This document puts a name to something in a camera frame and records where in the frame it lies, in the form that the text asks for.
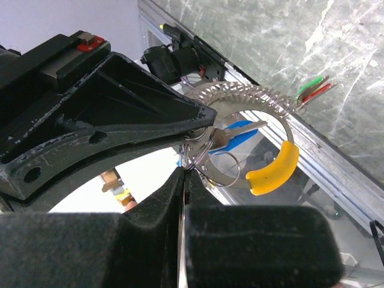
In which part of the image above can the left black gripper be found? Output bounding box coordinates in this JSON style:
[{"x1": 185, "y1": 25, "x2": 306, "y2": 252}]
[{"x1": 1, "y1": 31, "x2": 217, "y2": 203}]

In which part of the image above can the large keyring yellow handle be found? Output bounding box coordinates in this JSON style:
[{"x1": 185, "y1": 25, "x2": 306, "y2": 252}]
[{"x1": 185, "y1": 82, "x2": 299, "y2": 196}]

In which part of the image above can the blue tag key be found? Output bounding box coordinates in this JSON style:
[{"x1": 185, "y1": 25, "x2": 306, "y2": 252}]
[{"x1": 210, "y1": 121, "x2": 268, "y2": 150}]

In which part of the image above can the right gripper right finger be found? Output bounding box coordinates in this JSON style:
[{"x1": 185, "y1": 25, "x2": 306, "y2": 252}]
[{"x1": 184, "y1": 171, "x2": 344, "y2": 287}]

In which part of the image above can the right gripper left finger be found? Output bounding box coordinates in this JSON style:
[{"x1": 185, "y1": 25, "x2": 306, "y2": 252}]
[{"x1": 1, "y1": 167, "x2": 185, "y2": 287}]

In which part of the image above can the aluminium frame rail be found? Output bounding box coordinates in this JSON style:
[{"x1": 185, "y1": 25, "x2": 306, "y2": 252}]
[{"x1": 138, "y1": 1, "x2": 383, "y2": 232}]

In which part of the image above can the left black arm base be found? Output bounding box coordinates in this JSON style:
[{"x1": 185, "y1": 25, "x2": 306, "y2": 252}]
[{"x1": 140, "y1": 23, "x2": 226, "y2": 85}]

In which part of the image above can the green key tag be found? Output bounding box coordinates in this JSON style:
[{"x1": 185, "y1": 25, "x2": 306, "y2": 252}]
[{"x1": 296, "y1": 75, "x2": 329, "y2": 97}]

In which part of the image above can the red key tag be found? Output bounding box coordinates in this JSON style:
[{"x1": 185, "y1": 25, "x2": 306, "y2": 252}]
[{"x1": 302, "y1": 83, "x2": 336, "y2": 105}]

